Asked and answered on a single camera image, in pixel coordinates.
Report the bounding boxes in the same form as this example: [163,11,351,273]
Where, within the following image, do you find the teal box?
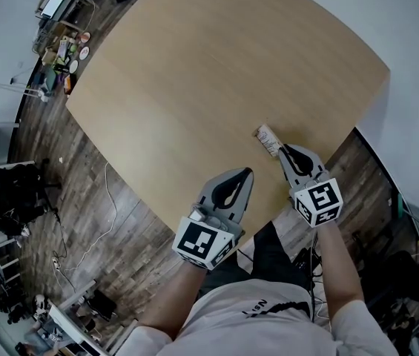
[42,68,60,88]

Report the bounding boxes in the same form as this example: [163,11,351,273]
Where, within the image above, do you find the black device box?
[292,246,323,277]

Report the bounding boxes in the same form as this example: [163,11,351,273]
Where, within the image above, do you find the person's right forearm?
[314,222,364,318]

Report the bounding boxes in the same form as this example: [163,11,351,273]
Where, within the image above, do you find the person's left forearm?
[138,261,208,340]

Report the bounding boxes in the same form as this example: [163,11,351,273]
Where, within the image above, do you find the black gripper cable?
[308,230,325,324]

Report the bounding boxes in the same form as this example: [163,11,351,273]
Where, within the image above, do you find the person's white t-shirt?
[114,278,392,356]

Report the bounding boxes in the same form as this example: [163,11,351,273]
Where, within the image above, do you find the white metal stand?
[0,82,44,98]

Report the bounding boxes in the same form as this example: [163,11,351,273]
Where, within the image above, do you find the white desk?
[47,280,103,356]

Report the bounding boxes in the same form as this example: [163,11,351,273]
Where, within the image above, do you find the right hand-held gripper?
[277,144,344,228]

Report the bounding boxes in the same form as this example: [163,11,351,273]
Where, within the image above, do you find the open laptop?
[41,0,66,19]

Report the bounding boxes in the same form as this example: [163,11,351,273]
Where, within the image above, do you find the person's black trousers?
[199,222,314,293]

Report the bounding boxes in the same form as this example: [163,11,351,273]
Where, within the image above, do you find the white floor cable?
[64,161,119,272]

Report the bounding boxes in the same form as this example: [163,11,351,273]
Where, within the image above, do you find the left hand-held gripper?
[171,167,255,271]

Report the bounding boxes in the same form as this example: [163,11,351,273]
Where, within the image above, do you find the wooden table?
[65,0,391,246]

